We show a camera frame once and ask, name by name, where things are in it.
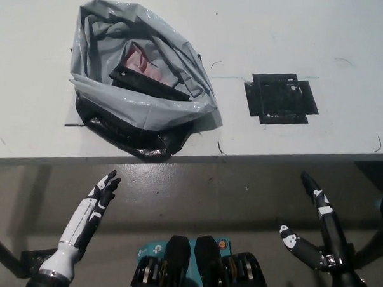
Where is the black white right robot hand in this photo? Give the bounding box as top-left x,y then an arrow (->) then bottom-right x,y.
276,170 -> 359,276

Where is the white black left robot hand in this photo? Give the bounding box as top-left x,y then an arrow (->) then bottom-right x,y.
57,167 -> 122,259

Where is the grey plastic bag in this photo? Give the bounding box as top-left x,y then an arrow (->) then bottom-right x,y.
64,0 -> 223,166

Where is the pink packet inside bag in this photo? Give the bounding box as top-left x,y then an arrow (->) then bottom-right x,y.
123,41 -> 181,90

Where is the black teal robot torso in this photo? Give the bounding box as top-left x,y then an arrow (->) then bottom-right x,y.
130,231 -> 274,287

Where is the black tape square mark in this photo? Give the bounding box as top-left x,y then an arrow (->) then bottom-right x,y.
242,70 -> 321,128

